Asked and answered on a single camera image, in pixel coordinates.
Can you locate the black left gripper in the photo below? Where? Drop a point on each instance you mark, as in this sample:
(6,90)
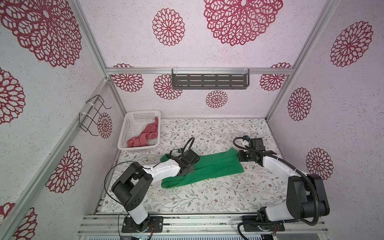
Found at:
(191,168)

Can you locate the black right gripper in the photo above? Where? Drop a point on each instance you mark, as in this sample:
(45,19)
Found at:
(240,154)

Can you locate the green tank top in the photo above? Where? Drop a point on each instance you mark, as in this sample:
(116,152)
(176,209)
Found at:
(209,167)

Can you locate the pink tank top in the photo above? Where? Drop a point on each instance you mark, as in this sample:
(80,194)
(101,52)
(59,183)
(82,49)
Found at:
(149,133)

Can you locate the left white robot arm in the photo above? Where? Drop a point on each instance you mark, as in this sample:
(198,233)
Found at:
(132,186)

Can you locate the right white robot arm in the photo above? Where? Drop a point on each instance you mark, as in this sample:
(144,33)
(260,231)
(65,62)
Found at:
(306,199)

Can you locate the white plastic laundry basket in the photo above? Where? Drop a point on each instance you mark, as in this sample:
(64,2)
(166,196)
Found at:
(134,123)

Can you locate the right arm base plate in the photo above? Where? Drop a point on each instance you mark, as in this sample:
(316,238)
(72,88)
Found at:
(254,224)

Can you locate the dark grey wall shelf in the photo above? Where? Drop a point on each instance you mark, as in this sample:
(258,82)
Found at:
(210,81)

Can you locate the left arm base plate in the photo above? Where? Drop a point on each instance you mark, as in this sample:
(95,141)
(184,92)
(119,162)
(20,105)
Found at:
(152,224)

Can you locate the black wire wall rack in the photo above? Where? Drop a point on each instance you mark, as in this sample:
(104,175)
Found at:
(88,117)

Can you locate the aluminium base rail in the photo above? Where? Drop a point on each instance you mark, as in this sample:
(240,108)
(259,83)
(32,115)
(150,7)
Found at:
(191,225)

